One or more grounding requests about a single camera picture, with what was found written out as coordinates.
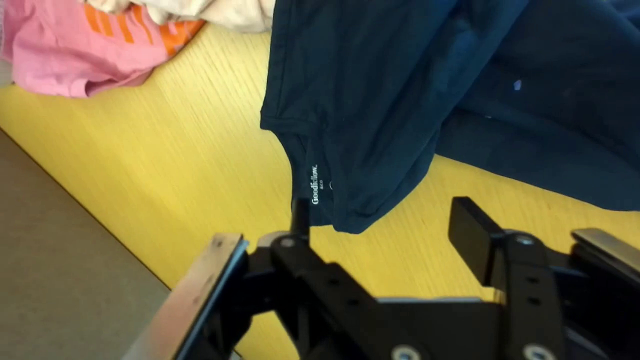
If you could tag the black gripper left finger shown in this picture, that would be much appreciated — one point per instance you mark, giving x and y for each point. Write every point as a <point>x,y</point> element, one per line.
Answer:
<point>321,287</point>

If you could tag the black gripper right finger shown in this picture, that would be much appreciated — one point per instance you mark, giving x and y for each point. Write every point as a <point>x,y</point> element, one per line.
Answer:
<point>527,287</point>

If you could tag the navy blue clothing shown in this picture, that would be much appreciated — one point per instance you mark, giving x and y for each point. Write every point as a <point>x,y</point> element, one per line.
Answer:
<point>400,87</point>

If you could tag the peach cloth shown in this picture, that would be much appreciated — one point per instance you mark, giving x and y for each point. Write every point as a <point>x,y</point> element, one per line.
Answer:
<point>227,13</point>

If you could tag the pink cloth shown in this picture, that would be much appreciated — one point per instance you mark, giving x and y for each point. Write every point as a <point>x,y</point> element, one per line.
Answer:
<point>67,53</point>

